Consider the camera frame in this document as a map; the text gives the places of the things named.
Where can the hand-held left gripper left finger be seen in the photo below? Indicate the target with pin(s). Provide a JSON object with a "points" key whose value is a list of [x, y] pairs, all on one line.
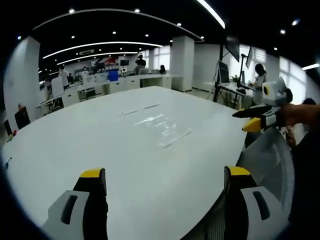
{"points": [[75, 215]]}

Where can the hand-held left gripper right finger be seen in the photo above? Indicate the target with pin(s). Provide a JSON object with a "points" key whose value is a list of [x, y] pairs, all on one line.
{"points": [[252, 215]]}

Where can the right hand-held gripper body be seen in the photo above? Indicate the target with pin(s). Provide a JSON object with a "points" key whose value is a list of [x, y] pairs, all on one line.
{"points": [[276, 93]]}

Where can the clear resealable bag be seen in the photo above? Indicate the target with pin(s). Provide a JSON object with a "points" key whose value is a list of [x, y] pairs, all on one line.
{"points": [[166, 130]]}

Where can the person's right hand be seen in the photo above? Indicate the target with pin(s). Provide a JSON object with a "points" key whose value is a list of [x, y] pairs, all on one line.
{"points": [[293, 113]]}

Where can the green potted plant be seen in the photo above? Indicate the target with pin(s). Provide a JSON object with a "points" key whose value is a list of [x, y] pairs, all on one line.
{"points": [[235, 78]]}

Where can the white mesh office chair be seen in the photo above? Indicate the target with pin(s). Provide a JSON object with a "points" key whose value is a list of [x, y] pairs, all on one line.
{"points": [[270, 160]]}

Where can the computer monitor on stand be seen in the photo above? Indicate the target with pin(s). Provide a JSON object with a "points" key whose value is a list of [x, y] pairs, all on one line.
{"points": [[223, 72]]}

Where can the large dark hanging screen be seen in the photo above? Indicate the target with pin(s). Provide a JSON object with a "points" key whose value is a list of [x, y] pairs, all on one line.
{"points": [[232, 48]]}

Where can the person's dark clothing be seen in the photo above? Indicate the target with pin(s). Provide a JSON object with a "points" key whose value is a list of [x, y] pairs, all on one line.
{"points": [[307, 175]]}

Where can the small coloured objects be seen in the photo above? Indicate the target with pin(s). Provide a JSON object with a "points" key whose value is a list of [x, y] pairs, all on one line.
{"points": [[12, 135]]}

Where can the long linear ceiling light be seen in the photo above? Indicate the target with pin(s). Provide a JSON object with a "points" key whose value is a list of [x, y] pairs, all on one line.
{"points": [[212, 12]]}

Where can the black chair with red mark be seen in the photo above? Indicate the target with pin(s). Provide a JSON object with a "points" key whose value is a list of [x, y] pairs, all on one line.
{"points": [[22, 117]]}

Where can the thin clear plastic strip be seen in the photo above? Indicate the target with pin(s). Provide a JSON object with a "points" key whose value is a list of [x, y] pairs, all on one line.
{"points": [[140, 109]]}

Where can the white board panel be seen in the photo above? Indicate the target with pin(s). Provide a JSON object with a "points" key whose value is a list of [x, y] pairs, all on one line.
{"points": [[57, 86]]}

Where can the long white office counter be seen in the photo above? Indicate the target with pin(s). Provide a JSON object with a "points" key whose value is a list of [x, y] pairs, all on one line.
{"points": [[120, 83]]}

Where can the blue box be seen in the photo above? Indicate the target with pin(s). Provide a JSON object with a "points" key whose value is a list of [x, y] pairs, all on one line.
{"points": [[113, 75]]}

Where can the black frame work desk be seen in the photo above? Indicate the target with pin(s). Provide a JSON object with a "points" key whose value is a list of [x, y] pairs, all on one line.
{"points": [[231, 93]]}

